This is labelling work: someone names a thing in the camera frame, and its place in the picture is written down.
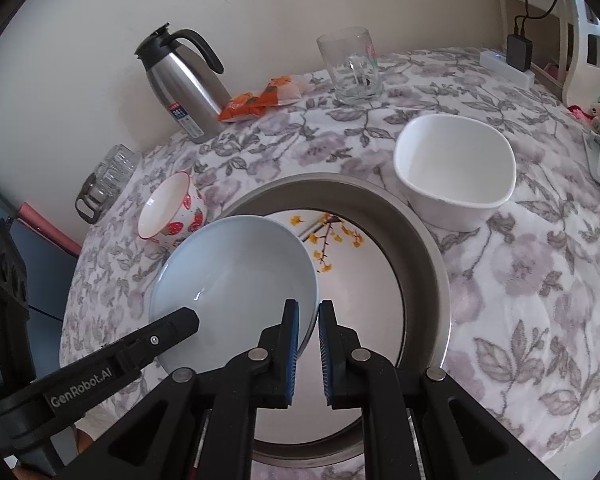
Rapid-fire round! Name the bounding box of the light blue strawberry bowl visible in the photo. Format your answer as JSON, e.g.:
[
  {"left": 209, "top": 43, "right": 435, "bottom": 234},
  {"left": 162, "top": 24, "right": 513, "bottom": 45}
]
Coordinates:
[{"left": 148, "top": 215, "right": 320, "bottom": 372}]

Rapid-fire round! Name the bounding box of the white power strip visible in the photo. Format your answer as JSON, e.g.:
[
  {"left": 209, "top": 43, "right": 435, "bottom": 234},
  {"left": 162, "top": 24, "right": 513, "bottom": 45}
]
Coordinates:
[{"left": 480, "top": 49, "right": 536, "bottom": 88}]

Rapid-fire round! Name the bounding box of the pink toy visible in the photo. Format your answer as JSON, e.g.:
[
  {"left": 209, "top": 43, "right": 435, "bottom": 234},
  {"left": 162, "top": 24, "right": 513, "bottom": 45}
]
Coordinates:
[{"left": 567, "top": 95, "right": 600, "bottom": 133}]

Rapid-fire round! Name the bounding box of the pink trim strip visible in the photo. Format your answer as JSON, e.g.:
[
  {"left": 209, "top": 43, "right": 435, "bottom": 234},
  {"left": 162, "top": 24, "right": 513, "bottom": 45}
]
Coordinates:
[{"left": 20, "top": 202, "right": 83, "bottom": 257}]

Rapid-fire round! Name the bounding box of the blue panel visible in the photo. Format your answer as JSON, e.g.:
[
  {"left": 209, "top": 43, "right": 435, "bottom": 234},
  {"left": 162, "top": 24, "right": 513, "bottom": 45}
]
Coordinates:
[{"left": 0, "top": 195, "right": 81, "bottom": 376}]

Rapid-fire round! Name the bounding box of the white plate yellow flower print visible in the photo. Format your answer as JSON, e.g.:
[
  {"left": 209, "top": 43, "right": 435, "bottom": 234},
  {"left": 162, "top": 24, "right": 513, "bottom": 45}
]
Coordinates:
[{"left": 262, "top": 210, "right": 406, "bottom": 448}]

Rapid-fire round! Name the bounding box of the black charger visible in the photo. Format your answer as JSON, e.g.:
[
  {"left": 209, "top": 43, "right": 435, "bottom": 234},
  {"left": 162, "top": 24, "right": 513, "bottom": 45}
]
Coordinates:
[{"left": 505, "top": 34, "right": 535, "bottom": 71}]

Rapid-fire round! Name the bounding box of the white square bowl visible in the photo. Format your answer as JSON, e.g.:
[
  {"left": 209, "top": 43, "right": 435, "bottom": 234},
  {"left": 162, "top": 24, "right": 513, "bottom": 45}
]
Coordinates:
[{"left": 393, "top": 114, "right": 517, "bottom": 232}]

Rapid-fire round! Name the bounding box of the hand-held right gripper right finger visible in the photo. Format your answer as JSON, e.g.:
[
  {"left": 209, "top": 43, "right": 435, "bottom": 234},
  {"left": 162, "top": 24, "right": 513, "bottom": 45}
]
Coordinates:
[{"left": 318, "top": 299, "right": 556, "bottom": 480}]

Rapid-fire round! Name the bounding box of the stainless steel plate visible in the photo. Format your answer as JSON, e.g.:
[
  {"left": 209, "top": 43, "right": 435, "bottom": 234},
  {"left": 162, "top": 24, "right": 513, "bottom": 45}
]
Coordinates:
[{"left": 220, "top": 172, "right": 452, "bottom": 466}]

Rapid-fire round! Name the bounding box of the stainless steel thermos jug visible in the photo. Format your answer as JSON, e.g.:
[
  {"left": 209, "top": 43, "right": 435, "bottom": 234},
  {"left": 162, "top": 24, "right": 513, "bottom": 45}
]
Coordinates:
[{"left": 134, "top": 22, "right": 232, "bottom": 144}]

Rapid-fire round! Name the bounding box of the small red strawberry bowl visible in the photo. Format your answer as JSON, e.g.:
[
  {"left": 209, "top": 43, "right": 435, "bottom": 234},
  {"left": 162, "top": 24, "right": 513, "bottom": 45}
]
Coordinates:
[{"left": 137, "top": 171, "right": 207, "bottom": 247}]

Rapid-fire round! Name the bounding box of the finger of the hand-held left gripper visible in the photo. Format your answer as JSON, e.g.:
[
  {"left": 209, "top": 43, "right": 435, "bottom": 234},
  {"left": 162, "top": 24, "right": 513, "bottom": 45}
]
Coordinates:
[{"left": 112, "top": 307, "right": 201, "bottom": 372}]

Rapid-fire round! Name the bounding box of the small glass cup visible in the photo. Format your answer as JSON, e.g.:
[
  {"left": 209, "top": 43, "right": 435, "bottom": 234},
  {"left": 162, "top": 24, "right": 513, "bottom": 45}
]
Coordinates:
[
  {"left": 97, "top": 157, "right": 131, "bottom": 188},
  {"left": 111, "top": 144, "right": 143, "bottom": 178}
]

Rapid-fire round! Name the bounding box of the clear glass mug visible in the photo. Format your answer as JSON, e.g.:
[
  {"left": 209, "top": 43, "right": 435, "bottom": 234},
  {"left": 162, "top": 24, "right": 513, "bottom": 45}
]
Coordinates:
[{"left": 316, "top": 26, "right": 385, "bottom": 107}]

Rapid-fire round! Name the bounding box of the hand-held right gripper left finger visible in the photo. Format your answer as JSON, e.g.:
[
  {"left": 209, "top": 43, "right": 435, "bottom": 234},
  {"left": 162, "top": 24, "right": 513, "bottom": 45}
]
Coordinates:
[{"left": 82, "top": 299, "right": 301, "bottom": 480}]

